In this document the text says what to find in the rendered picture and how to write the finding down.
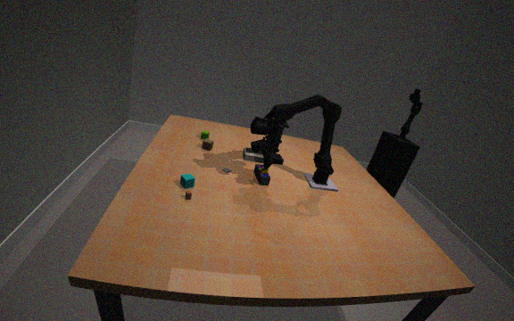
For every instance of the teal cube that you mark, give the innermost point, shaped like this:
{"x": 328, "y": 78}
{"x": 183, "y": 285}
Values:
{"x": 187, "y": 181}

